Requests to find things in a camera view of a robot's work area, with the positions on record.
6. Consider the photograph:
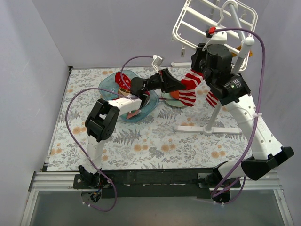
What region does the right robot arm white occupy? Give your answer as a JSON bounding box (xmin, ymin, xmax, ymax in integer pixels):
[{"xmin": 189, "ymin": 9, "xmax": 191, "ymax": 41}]
[{"xmin": 191, "ymin": 43, "xmax": 294, "ymax": 187}]

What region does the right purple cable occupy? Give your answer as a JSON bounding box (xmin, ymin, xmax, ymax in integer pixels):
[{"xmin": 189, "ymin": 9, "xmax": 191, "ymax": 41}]
[{"xmin": 211, "ymin": 27, "xmax": 268, "ymax": 203}]

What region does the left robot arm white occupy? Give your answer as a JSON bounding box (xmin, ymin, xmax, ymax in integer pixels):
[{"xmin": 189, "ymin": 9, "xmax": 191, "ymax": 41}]
[{"xmin": 79, "ymin": 69, "xmax": 186, "ymax": 188}]

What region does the orange saucer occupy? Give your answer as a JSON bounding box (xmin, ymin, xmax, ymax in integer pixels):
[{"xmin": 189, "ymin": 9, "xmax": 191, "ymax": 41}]
[{"xmin": 170, "ymin": 91, "xmax": 179, "ymax": 100}]

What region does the yellow sock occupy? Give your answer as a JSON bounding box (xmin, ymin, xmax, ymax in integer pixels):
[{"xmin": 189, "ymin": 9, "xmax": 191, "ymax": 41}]
[{"xmin": 232, "ymin": 46, "xmax": 253, "ymax": 57}]

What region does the light green plate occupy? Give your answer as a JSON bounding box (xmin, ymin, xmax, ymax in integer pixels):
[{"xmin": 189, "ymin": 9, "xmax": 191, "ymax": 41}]
[{"xmin": 161, "ymin": 93, "xmax": 186, "ymax": 108}]

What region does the red snowflake sock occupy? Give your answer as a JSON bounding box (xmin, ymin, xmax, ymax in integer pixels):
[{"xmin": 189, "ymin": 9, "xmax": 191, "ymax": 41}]
[{"xmin": 114, "ymin": 72, "xmax": 131, "ymax": 90}]

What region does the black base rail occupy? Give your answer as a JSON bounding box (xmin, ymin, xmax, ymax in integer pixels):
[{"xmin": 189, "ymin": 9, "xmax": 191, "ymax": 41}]
[{"xmin": 72, "ymin": 168, "xmax": 240, "ymax": 203}]

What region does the white clip hanger rack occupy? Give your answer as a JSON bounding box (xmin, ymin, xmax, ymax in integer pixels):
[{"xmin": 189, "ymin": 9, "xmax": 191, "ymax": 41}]
[{"xmin": 172, "ymin": 0, "xmax": 258, "ymax": 57}]

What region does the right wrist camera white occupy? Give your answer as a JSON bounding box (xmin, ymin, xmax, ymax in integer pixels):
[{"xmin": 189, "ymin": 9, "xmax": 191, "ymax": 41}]
[{"xmin": 202, "ymin": 27, "xmax": 228, "ymax": 51}]

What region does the teal plastic basin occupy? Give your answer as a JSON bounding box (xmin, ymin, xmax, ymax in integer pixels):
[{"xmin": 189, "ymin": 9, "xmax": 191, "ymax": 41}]
[{"xmin": 98, "ymin": 73, "xmax": 159, "ymax": 123}]

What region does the metal drying stand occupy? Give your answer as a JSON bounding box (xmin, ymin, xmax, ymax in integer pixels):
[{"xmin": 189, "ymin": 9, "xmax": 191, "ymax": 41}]
[{"xmin": 171, "ymin": 3, "xmax": 256, "ymax": 135}]

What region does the red white striped sock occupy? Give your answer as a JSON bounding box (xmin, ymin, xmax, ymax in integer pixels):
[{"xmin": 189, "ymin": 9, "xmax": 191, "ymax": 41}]
[{"xmin": 179, "ymin": 70, "xmax": 204, "ymax": 107}]

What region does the beige brown striped sock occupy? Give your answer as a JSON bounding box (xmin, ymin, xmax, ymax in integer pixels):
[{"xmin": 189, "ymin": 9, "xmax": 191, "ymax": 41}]
[{"xmin": 118, "ymin": 87, "xmax": 130, "ymax": 96}]

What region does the purple fork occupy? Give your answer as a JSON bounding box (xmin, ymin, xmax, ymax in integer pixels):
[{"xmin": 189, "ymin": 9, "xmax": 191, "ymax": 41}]
[{"xmin": 159, "ymin": 97, "xmax": 179, "ymax": 101}]

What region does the pink sock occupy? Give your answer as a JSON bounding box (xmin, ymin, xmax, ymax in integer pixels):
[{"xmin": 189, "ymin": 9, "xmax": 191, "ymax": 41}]
[{"xmin": 127, "ymin": 109, "xmax": 141, "ymax": 119}]

